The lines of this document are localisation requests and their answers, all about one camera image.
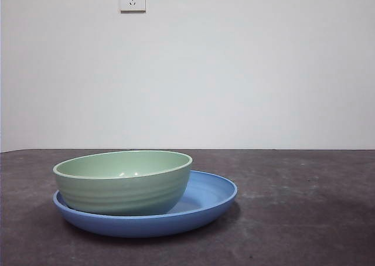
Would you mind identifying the green bowl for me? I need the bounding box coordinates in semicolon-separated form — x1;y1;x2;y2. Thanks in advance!
52;149;193;217

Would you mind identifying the blue plate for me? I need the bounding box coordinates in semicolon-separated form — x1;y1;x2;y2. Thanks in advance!
52;169;238;238

